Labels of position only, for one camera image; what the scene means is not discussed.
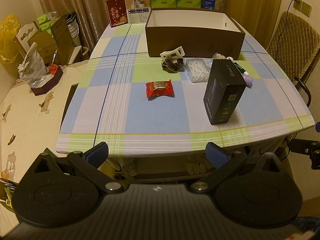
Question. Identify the black product box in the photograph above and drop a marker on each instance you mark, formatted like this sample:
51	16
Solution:
222	92

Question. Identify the wall socket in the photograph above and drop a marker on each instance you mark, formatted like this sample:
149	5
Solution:
303	7

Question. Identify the red gift packet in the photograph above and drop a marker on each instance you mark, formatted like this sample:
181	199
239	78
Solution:
116	12

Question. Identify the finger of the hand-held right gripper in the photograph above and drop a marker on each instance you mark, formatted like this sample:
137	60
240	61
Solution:
303	146
318	127

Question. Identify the clear plastic cup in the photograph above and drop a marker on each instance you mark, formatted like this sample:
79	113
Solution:
198	70

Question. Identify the green packet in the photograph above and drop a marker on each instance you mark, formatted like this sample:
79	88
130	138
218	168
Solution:
7	197

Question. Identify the bag of cotton swabs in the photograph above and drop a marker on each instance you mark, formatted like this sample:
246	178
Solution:
219	56

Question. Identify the beige curtain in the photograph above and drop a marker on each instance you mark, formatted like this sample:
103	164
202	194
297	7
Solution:
82	2

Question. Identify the dark wooden hexagonal tray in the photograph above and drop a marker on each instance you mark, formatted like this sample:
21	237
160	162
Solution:
47	83

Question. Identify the white picture product box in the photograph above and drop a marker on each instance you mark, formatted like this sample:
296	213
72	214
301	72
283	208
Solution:
137	7

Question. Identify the desktop with plaid tablecloth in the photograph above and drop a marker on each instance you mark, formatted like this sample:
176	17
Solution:
125	115

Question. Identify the chair with quilted cover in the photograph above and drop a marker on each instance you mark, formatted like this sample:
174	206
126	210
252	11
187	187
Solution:
292	35

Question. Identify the cream cartoon tablecloth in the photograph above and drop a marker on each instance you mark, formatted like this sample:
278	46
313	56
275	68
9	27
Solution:
32	130

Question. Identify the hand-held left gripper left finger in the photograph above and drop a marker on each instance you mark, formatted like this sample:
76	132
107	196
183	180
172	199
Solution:
97	154

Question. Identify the dark fabric scrunchie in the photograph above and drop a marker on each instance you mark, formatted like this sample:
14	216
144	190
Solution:
172	65

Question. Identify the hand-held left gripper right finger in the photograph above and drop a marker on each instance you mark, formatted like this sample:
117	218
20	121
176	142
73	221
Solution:
216	155

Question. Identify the white medicine bottle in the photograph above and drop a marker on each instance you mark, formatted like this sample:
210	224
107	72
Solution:
238	68

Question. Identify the yellow plastic bag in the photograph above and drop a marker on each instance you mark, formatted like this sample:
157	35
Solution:
8	37

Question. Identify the tall brown cardboard box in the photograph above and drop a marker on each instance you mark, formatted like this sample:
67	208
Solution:
62	37

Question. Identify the brown cardboard storage box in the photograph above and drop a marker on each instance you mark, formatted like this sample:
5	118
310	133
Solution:
195	40

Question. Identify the small brown cardboard box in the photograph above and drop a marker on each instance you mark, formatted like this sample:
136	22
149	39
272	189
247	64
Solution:
45	46

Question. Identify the white hair clip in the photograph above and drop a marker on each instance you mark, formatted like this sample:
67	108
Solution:
175	52

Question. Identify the small green tissue packs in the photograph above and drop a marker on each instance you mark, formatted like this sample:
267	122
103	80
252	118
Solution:
45	21

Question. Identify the silver plastic bag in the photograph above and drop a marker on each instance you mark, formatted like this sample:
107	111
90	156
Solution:
33	65

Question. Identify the red snack packet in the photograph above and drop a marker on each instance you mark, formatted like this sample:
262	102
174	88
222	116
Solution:
160	89

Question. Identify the white paper bag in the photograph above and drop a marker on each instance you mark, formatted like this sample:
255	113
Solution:
73	28

